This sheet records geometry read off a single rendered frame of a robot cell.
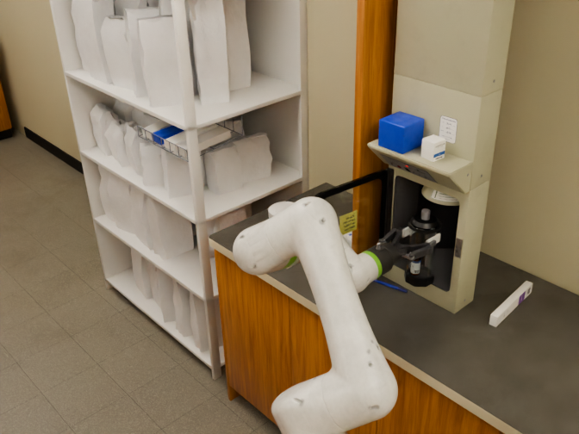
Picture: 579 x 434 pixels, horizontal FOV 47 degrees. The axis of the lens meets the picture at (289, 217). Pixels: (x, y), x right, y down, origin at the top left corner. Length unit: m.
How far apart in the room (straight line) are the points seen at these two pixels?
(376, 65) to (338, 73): 0.80
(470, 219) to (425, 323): 0.39
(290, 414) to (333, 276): 0.31
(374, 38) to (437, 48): 0.21
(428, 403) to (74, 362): 2.09
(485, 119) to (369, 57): 0.40
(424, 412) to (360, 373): 0.86
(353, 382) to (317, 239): 0.33
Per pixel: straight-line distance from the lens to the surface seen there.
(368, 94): 2.16
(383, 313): 2.31
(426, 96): 2.08
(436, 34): 2.02
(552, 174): 2.45
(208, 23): 2.83
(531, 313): 2.41
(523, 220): 2.57
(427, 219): 2.20
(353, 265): 1.96
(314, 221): 1.51
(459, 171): 2.00
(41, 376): 3.70
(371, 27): 2.10
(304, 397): 1.47
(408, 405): 2.29
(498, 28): 1.96
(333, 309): 1.46
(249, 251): 1.59
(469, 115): 2.01
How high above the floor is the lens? 2.36
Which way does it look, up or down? 30 degrees down
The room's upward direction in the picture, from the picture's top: 2 degrees counter-clockwise
